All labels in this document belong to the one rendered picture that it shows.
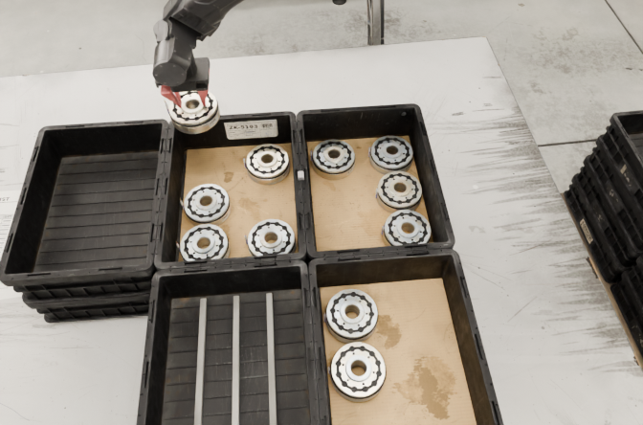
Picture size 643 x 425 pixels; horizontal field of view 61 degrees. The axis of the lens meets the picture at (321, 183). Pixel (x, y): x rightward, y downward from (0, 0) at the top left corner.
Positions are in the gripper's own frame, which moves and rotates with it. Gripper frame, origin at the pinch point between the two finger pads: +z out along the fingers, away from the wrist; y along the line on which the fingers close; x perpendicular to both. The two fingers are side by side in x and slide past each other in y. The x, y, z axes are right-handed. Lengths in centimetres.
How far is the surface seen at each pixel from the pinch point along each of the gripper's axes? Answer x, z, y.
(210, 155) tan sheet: 3.8, 23.0, -0.6
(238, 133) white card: 6.3, 18.3, 7.1
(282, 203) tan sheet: -11.8, 22.9, 16.9
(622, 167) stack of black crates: 15, 57, 124
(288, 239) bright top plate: -23.3, 19.8, 18.0
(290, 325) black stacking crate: -41, 23, 18
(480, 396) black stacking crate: -59, 16, 51
